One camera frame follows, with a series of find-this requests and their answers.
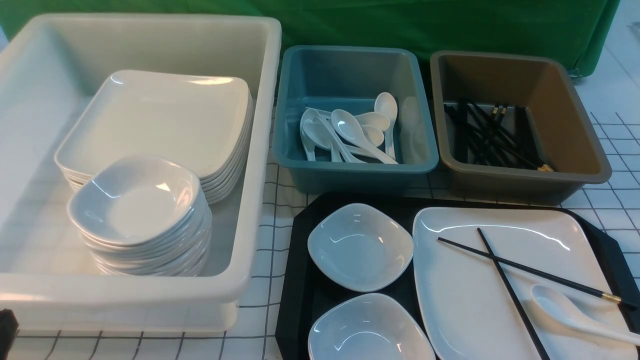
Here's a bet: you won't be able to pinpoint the white bowl tray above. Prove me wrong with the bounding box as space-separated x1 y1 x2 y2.
307 292 436 360
307 203 414 293

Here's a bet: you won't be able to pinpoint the black chopstick crossing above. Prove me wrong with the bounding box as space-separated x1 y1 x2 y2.
477 227 551 360

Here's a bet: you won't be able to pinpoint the large white square plate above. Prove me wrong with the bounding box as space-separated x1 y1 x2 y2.
413 207 639 360

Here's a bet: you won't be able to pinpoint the white spoon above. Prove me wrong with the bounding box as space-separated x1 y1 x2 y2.
530 284 640 347

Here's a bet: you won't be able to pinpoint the black chopstick gold tip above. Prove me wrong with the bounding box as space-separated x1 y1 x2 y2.
438 237 639 310

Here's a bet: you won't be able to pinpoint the white spoons in blue bin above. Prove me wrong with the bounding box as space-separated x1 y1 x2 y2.
299 92 399 165

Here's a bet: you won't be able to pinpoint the blue plastic bin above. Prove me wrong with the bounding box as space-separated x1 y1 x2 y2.
271 45 440 194

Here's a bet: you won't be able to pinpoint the black serving tray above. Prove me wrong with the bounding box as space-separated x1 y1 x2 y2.
275 192 639 360

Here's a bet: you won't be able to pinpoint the stack of white square plates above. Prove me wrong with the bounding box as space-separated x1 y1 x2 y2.
54 69 254 205

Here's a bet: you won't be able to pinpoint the black chopsticks in brown bin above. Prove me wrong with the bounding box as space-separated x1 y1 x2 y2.
443 98 554 173

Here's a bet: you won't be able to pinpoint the checkered white tablecloth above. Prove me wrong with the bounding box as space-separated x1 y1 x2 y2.
7 123 639 360

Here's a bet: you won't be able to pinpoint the stack of white bowls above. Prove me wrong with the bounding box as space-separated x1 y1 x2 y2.
66 153 213 277

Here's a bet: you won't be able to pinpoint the brown plastic bin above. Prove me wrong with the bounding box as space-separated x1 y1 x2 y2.
430 50 612 207

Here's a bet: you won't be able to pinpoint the large white plastic bin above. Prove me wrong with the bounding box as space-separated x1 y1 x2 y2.
0 13 282 338

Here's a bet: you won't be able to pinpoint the green backdrop cloth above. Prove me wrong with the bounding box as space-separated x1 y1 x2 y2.
1 0 619 76

